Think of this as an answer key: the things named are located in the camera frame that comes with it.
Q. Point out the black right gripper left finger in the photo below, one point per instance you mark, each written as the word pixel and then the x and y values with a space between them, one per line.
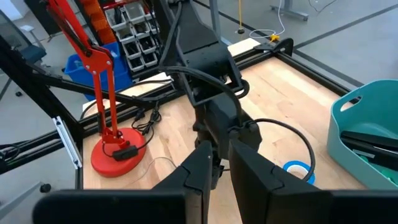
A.
pixel 196 186

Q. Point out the teal plastic basket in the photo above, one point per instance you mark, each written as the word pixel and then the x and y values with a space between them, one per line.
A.
pixel 348 149

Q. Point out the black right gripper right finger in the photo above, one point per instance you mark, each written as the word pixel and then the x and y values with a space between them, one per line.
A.
pixel 258 193

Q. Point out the silver aluminium extrusion piece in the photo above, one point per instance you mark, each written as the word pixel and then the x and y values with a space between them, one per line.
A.
pixel 66 141

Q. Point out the red desk lamp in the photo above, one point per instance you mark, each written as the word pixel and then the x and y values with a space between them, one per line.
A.
pixel 102 62

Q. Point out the black caster wheel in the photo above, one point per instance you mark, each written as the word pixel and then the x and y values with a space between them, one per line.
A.
pixel 45 188

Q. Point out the blue storage bin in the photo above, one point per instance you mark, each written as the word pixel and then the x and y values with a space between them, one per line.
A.
pixel 74 73

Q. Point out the parts drawer organiser rack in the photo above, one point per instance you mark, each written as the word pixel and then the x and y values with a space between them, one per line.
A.
pixel 136 46

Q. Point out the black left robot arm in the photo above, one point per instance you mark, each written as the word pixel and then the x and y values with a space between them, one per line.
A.
pixel 202 59

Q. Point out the clear plastic container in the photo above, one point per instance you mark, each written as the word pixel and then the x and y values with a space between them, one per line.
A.
pixel 158 174

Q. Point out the blue tape roll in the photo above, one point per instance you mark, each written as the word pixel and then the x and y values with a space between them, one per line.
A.
pixel 295 162

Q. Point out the black aluminium table frame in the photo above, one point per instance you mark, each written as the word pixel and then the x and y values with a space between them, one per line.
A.
pixel 40 93

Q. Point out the grey metal pole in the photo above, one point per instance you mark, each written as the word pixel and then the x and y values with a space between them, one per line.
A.
pixel 214 18

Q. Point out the grey desk foot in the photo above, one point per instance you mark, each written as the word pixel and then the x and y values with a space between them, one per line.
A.
pixel 289 12

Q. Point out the dark office chair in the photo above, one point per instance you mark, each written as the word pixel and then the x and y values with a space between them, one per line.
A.
pixel 12 34

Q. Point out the black stapler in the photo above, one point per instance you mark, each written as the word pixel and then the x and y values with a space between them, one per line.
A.
pixel 367 140

